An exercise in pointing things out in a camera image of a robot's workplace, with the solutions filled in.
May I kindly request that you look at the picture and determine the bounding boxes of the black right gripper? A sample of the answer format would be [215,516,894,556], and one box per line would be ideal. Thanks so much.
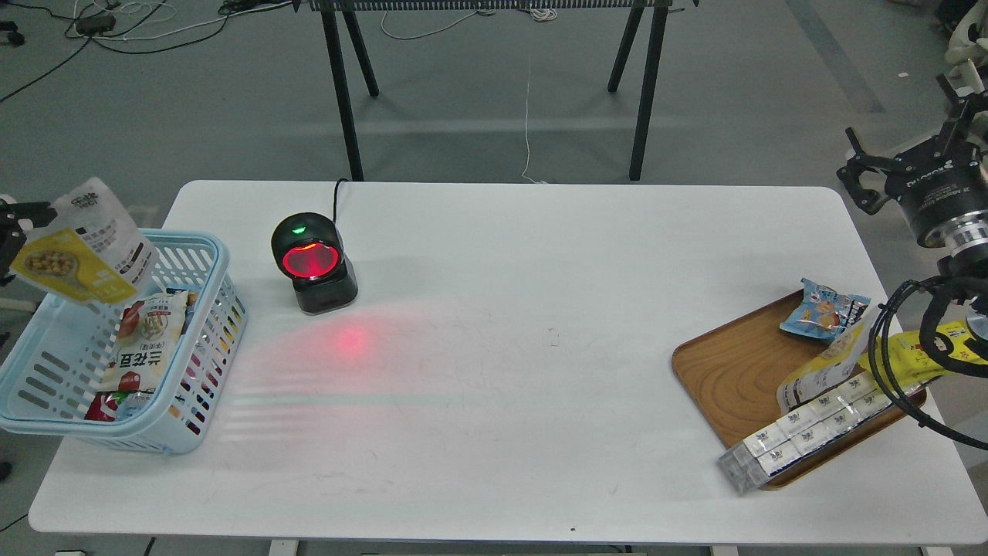
[837,73,988,249]

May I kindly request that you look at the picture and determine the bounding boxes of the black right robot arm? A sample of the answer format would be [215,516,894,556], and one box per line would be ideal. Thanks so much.
[837,70,987,450]

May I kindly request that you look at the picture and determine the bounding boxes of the light blue plastic basket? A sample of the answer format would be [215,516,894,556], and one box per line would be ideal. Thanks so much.
[2,229,248,454]

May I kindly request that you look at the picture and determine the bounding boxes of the black floor cables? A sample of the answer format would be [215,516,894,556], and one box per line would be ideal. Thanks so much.
[0,0,294,105]

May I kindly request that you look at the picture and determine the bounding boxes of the blue cookie snack packet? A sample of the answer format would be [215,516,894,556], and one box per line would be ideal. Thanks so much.
[779,277,871,344]

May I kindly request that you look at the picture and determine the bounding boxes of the wooden tray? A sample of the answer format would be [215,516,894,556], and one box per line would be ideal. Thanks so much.
[671,289,928,491]

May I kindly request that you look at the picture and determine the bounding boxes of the white hanging cord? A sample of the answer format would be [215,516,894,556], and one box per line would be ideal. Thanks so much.
[522,60,550,185]

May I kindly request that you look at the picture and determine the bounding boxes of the black barcode scanner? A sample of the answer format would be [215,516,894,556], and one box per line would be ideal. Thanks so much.
[271,212,359,314]

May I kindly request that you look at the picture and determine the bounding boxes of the white red snack bag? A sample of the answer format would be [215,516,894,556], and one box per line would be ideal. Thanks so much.
[84,288,190,422]

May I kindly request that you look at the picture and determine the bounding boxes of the black table frame legs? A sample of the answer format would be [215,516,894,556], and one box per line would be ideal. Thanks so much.
[309,0,680,183]

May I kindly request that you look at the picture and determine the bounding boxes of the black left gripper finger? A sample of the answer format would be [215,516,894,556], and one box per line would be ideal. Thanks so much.
[1,199,56,287]

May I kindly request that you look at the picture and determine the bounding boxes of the yellow cartoon snack packet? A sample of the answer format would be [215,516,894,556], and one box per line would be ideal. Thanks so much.
[887,320,985,395]

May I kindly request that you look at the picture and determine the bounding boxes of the yellow white nut snack pouch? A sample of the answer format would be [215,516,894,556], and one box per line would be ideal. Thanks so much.
[12,177,159,305]

